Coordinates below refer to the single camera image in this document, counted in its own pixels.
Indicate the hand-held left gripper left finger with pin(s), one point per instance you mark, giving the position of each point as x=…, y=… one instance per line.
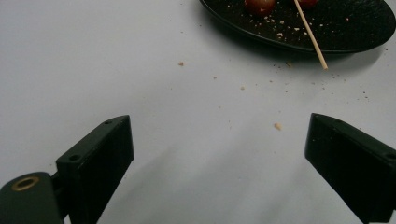
x=96, y=165

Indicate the red round fruit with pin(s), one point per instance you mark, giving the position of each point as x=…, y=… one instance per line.
x=260, y=6
x=309, y=2

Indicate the black round plate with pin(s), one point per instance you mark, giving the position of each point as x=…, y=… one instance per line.
x=345, y=26

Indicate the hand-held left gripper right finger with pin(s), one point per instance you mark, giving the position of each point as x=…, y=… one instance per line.
x=351, y=168

